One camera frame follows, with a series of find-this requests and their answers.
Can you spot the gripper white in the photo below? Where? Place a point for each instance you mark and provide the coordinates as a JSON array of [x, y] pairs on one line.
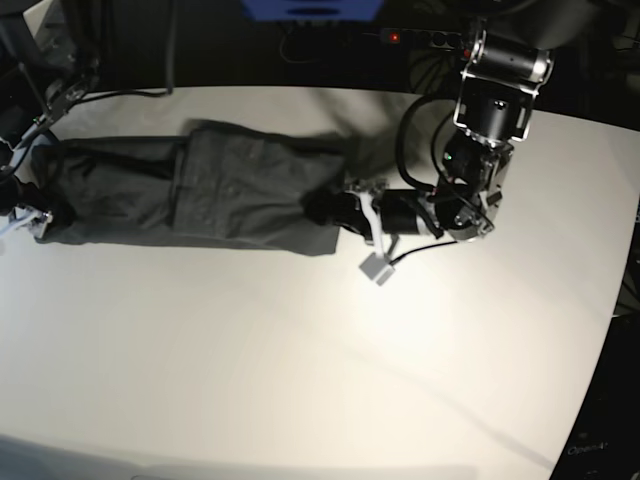
[[25, 206], [378, 214]]

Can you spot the grey T-shirt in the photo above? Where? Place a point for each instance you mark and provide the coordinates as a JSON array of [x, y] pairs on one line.
[[219, 186]]

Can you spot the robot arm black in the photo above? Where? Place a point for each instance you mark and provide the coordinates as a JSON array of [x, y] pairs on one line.
[[40, 85], [507, 56]]

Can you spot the black power strip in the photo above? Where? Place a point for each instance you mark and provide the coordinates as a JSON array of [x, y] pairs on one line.
[[421, 39]]

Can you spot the blue box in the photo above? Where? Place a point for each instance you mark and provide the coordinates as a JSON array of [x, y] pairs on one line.
[[321, 10]]

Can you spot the black OpenArm base box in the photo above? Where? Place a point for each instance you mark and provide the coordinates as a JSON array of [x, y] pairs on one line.
[[604, 441]]

